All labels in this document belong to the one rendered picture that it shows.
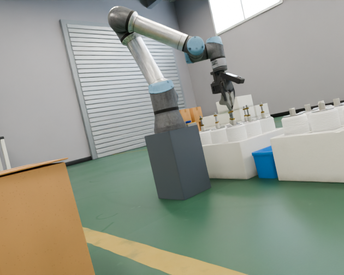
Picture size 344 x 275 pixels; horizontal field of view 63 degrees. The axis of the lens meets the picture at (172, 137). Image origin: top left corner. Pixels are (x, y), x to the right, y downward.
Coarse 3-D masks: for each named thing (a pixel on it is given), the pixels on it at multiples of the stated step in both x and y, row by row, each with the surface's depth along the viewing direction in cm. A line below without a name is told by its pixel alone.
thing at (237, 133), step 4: (228, 128) 137; (232, 128) 135; (236, 128) 135; (240, 128) 135; (244, 128) 136; (228, 132) 137; (232, 132) 135; (236, 132) 135; (240, 132) 135; (244, 132) 136; (228, 136) 138; (232, 136) 136; (236, 136) 135; (240, 136) 135; (244, 136) 135; (228, 140) 139; (232, 140) 136; (236, 140) 135; (240, 140) 135
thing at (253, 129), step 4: (244, 124) 143; (248, 124) 142; (252, 124) 141; (256, 124) 142; (248, 128) 142; (252, 128) 141; (256, 128) 141; (260, 128) 143; (248, 132) 142; (252, 132) 142; (256, 132) 141; (260, 132) 143; (248, 136) 143
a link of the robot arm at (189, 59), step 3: (204, 51) 136; (186, 54) 137; (204, 54) 136; (186, 57) 137; (189, 57) 137; (201, 57) 136; (204, 57) 137; (207, 57) 138; (186, 60) 138; (189, 60) 137; (192, 60) 138; (195, 60) 136; (198, 60) 137; (201, 60) 139; (189, 63) 140
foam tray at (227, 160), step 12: (276, 132) 145; (216, 144) 142; (228, 144) 134; (240, 144) 129; (252, 144) 134; (264, 144) 139; (204, 156) 150; (216, 156) 143; (228, 156) 136; (240, 156) 130; (252, 156) 133; (216, 168) 145; (228, 168) 138; (240, 168) 131; (252, 168) 132
